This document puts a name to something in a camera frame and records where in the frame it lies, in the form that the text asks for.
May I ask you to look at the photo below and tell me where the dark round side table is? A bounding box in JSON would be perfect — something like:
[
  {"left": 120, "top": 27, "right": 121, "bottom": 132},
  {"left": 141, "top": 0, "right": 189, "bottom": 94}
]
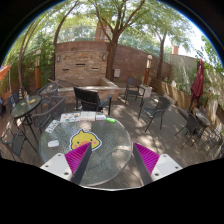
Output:
[{"left": 10, "top": 95, "right": 43, "bottom": 144}]

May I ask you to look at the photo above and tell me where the brick fountain wall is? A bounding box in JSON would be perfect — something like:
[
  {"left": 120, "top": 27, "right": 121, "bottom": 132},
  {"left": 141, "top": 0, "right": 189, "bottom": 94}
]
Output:
[{"left": 54, "top": 41, "right": 120, "bottom": 101}]

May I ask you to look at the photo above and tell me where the black patio chair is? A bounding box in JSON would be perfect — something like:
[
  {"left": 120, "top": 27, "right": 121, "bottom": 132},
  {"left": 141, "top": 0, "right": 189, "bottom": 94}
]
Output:
[{"left": 74, "top": 87, "right": 112, "bottom": 112}]

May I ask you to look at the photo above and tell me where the grey chair lower left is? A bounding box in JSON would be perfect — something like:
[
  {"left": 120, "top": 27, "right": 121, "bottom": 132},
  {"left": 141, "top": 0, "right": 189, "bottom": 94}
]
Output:
[{"left": 0, "top": 128, "right": 34, "bottom": 160}]

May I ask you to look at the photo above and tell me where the yellow duck mouse pad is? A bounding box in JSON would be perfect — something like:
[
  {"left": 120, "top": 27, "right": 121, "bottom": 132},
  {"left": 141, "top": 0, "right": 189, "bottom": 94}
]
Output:
[{"left": 70, "top": 129, "right": 102, "bottom": 150}]

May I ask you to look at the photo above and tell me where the colourful picture card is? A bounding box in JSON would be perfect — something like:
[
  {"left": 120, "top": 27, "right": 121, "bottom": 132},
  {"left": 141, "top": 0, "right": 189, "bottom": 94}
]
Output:
[{"left": 60, "top": 113, "right": 80, "bottom": 122}]

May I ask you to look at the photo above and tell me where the white computer mouse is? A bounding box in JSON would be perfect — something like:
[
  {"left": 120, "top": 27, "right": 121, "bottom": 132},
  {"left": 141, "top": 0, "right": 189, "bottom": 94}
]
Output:
[{"left": 48, "top": 140, "right": 59, "bottom": 148}]

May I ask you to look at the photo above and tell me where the grey chair right middle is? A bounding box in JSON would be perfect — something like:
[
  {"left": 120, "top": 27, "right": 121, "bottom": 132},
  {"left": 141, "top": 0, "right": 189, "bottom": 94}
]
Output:
[{"left": 139, "top": 96, "right": 170, "bottom": 122}]

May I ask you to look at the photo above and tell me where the dark chair far right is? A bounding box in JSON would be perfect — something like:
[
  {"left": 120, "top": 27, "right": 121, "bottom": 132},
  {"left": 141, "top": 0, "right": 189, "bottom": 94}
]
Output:
[{"left": 178, "top": 114, "right": 200, "bottom": 140}]

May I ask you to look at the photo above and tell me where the dark chair far back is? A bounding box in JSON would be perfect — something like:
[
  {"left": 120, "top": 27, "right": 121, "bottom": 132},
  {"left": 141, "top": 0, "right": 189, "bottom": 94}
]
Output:
[{"left": 124, "top": 78, "right": 142, "bottom": 100}]

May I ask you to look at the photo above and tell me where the closed red patio umbrella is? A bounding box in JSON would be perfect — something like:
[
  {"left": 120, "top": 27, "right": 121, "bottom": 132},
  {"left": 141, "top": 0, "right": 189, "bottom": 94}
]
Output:
[{"left": 190, "top": 59, "right": 204, "bottom": 105}]

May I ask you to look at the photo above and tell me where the white book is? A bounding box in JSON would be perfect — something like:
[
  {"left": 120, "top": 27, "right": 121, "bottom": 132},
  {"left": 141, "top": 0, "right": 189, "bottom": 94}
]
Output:
[{"left": 80, "top": 111, "right": 96, "bottom": 121}]

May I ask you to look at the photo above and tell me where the dark chair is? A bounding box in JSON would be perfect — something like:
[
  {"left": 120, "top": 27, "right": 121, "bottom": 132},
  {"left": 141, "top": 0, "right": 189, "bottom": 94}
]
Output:
[
  {"left": 124, "top": 78, "right": 142, "bottom": 100},
  {"left": 178, "top": 114, "right": 200, "bottom": 140}
]

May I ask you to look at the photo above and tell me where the round glass patio table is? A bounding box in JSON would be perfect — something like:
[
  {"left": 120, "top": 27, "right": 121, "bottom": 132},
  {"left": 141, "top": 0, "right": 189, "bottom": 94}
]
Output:
[{"left": 39, "top": 120, "right": 133, "bottom": 186}]

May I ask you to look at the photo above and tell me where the grey mesh chair left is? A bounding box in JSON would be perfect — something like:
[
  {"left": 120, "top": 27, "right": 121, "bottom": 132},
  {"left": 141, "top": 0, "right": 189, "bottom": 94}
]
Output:
[{"left": 31, "top": 96, "right": 65, "bottom": 131}]

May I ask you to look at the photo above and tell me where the small white box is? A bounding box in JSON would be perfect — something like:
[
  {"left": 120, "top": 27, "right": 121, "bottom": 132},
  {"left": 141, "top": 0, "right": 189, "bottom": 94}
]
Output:
[{"left": 96, "top": 114, "right": 106, "bottom": 120}]

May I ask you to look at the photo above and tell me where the large tree trunk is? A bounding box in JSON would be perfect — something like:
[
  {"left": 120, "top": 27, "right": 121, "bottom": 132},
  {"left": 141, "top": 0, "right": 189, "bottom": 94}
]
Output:
[{"left": 88, "top": 0, "right": 145, "bottom": 80}]

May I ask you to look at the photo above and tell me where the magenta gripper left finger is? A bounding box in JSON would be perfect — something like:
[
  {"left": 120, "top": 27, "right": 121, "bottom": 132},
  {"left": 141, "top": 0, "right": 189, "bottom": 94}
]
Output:
[{"left": 41, "top": 143, "right": 92, "bottom": 185}]

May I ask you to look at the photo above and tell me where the white remote keypad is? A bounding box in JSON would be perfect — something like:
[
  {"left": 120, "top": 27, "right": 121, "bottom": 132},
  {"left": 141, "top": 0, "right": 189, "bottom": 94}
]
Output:
[{"left": 45, "top": 120, "right": 60, "bottom": 133}]

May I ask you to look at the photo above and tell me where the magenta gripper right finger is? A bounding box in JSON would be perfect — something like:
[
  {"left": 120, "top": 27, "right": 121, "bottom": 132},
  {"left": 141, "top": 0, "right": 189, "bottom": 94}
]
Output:
[{"left": 133, "top": 143, "right": 182, "bottom": 185}]

